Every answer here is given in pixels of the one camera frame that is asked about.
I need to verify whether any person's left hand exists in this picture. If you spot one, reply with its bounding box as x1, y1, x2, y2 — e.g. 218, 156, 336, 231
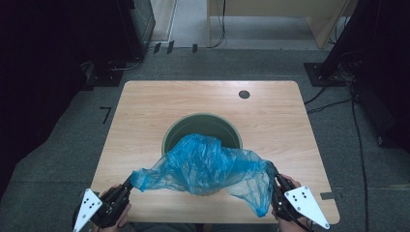
91, 183, 132, 232

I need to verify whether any black stand base plate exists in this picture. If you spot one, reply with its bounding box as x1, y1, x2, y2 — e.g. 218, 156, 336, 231
84, 67, 126, 88
304, 62, 348, 87

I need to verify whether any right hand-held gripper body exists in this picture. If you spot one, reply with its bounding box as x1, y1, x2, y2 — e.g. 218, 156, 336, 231
272, 185, 331, 230

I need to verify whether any long black floor cable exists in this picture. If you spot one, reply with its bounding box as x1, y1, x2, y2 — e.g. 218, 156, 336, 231
349, 81, 370, 232

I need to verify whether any black curtain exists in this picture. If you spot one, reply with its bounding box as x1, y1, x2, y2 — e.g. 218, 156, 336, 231
322, 0, 410, 153
0, 0, 138, 197

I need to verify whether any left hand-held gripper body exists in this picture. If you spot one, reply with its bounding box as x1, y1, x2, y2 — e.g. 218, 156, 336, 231
73, 185, 130, 232

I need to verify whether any blue plastic bag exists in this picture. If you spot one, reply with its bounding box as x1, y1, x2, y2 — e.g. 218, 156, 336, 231
130, 132, 278, 218

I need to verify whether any short black floor cable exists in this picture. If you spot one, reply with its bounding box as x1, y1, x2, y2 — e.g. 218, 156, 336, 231
304, 86, 327, 106

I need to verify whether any light wooden desk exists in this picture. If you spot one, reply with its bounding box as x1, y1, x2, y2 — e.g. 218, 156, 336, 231
206, 0, 359, 50

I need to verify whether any dark glass cabinet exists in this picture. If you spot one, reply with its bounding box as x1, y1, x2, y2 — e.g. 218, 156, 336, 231
130, 0, 157, 44

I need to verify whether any green plastic bucket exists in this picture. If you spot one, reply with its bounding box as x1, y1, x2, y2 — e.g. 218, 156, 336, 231
161, 112, 244, 197

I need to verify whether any thin black floor cable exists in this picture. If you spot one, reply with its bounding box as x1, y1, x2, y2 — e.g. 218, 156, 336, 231
307, 98, 353, 114

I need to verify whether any person's right hand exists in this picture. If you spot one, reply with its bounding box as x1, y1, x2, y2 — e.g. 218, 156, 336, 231
271, 174, 312, 232

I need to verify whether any black hanging desk cable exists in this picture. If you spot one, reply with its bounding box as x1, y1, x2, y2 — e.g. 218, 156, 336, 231
209, 0, 227, 50

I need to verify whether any black looped floor cable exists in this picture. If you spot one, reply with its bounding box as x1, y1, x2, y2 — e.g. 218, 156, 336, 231
107, 55, 145, 73

